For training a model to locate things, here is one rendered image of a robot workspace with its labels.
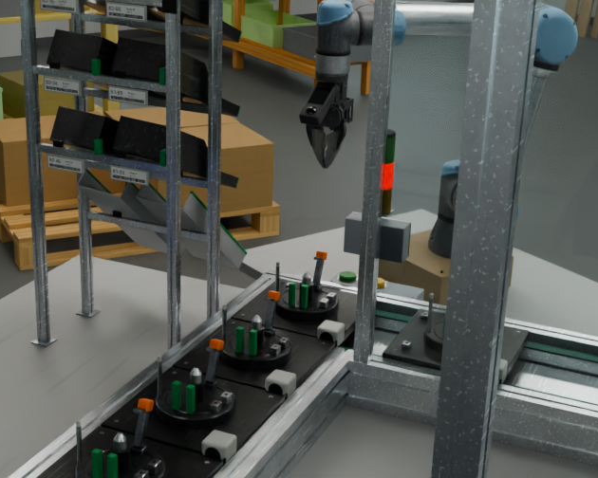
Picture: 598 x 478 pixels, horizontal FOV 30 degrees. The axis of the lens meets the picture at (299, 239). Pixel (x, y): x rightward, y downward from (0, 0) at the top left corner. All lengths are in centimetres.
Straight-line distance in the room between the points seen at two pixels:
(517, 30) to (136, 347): 166
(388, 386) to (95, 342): 68
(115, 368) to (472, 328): 144
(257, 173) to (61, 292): 275
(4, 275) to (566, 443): 341
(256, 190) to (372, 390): 328
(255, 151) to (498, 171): 441
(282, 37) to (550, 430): 686
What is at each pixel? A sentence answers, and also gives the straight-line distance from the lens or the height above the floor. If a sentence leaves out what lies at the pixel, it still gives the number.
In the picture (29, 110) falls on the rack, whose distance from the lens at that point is 233.
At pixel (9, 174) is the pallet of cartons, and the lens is 547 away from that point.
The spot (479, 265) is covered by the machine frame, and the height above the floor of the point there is 159.
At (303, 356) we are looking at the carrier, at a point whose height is 97.
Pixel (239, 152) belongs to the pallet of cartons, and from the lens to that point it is 532.
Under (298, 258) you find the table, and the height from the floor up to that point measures 86.
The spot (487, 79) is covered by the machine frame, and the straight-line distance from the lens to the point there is 95.
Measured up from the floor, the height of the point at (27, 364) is 86.
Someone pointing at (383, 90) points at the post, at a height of 150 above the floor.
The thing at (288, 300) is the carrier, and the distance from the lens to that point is 238.
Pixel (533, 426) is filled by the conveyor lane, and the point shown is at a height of 91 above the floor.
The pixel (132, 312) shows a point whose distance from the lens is 263.
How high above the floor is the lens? 196
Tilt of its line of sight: 21 degrees down
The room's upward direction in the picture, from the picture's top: 2 degrees clockwise
